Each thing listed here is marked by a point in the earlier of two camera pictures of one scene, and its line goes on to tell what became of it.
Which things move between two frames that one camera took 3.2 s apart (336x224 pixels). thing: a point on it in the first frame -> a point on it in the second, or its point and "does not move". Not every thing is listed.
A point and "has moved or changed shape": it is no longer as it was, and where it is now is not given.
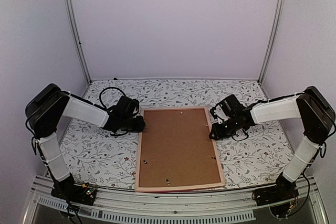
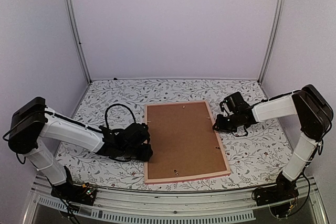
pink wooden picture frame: x=175 y=152 has moved or changed shape
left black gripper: x=139 y=127 -> x=145 y=156
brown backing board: x=177 y=148 has moved or changed shape
